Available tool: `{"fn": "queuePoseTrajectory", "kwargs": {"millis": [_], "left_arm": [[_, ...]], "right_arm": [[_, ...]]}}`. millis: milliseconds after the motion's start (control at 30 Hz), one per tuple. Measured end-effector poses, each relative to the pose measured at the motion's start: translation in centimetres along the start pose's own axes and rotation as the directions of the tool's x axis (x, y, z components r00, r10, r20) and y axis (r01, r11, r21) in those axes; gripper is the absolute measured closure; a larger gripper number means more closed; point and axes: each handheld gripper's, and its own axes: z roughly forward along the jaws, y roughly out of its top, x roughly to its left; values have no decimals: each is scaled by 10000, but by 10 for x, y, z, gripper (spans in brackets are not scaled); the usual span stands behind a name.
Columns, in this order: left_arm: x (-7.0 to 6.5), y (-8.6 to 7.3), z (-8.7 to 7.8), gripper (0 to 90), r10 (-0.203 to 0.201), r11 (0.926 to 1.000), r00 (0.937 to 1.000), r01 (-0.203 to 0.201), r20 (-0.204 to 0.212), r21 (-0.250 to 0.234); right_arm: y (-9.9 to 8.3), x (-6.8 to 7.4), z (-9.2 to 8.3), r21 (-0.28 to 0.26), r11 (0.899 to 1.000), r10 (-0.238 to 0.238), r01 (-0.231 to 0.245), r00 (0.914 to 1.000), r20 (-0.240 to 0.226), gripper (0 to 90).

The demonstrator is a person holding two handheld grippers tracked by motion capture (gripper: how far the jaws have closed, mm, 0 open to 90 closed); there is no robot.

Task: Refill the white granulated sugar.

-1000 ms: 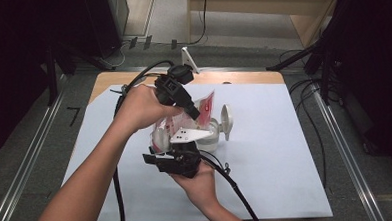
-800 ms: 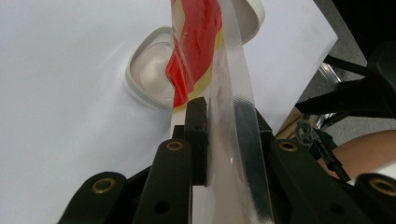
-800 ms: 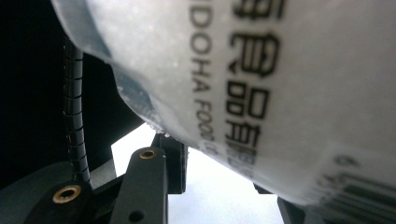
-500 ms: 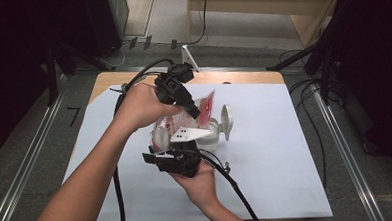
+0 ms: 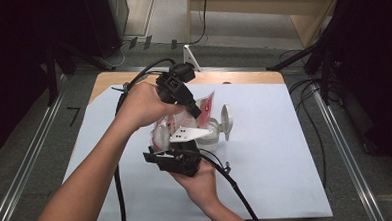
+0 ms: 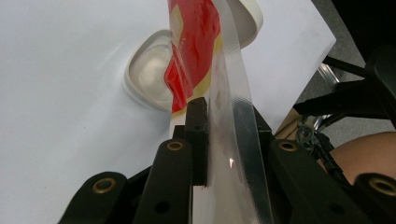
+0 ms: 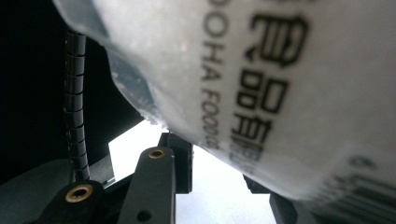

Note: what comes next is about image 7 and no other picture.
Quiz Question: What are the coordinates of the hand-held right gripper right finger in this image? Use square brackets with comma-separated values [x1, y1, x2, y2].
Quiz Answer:
[242, 175, 272, 195]

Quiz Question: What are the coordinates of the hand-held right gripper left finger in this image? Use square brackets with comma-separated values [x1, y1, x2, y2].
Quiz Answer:
[158, 133, 194, 195]

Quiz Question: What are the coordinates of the red and white pouch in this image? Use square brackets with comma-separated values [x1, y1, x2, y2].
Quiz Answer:
[52, 0, 396, 224]

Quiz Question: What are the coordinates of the white table sheet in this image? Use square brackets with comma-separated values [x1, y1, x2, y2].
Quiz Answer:
[107, 119, 276, 224]

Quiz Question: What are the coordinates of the left hand-held gripper cable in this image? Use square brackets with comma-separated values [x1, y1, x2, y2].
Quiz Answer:
[63, 30, 92, 183]

